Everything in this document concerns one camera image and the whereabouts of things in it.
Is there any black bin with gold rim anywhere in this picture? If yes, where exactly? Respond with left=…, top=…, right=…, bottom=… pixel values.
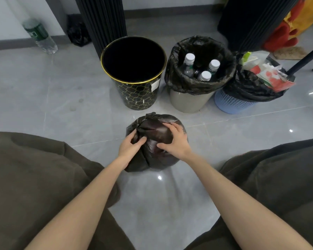
left=101, top=36, right=167, bottom=111

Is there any person's right leg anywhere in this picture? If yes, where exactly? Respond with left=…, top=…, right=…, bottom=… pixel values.
left=184, top=137, right=313, bottom=250

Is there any cream cushioned chair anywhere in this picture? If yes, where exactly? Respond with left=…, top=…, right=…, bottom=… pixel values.
left=287, top=41, right=313, bottom=76

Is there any red plush toy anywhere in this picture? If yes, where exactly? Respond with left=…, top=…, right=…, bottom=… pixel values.
left=262, top=0, right=306, bottom=52

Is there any person's left hand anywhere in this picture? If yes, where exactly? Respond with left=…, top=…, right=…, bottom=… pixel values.
left=117, top=128, right=148, bottom=167

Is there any person's left leg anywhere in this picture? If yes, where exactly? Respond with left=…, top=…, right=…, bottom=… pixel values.
left=0, top=131, right=135, bottom=250

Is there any small crumpled black bag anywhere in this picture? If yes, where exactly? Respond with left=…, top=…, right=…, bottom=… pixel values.
left=67, top=14, right=92, bottom=47

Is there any large clear water bottle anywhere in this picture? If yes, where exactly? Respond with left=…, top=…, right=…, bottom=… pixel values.
left=5, top=0, right=58, bottom=55

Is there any black garbage bag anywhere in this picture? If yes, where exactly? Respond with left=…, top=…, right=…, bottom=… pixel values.
left=164, top=35, right=237, bottom=96
left=125, top=112, right=189, bottom=173
left=223, top=52, right=296, bottom=102

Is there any blue mesh plastic bin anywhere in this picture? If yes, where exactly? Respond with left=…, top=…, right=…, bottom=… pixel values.
left=214, top=88, right=257, bottom=114

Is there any white green plastic packaging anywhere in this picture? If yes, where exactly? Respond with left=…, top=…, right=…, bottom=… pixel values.
left=239, top=51, right=271, bottom=70

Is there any beige plastic bin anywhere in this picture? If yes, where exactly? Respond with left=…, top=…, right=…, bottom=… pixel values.
left=169, top=88, right=215, bottom=114

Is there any person's leg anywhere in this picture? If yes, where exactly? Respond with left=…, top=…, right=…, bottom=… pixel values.
left=184, top=137, right=313, bottom=250
left=0, top=131, right=135, bottom=250

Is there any red white snack wrapper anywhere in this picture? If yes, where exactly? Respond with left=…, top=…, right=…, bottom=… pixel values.
left=250, top=62, right=296, bottom=93

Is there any person's right hand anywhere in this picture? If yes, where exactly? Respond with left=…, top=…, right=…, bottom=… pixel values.
left=156, top=122, right=194, bottom=162

